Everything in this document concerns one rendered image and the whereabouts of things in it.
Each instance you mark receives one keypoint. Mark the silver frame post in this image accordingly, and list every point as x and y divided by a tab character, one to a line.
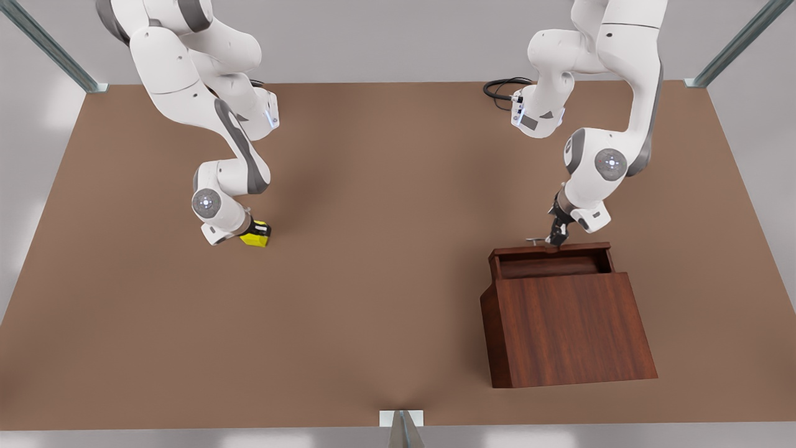
737	43
53	50
403	428

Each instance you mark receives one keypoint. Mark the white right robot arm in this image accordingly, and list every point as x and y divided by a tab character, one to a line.
180	68

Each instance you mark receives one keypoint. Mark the yellow square block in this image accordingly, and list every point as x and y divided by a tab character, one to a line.
253	239

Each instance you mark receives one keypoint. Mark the brown wooden cabinet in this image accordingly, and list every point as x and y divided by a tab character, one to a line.
572	330

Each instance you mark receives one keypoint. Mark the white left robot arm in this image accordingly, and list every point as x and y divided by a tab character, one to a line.
622	56

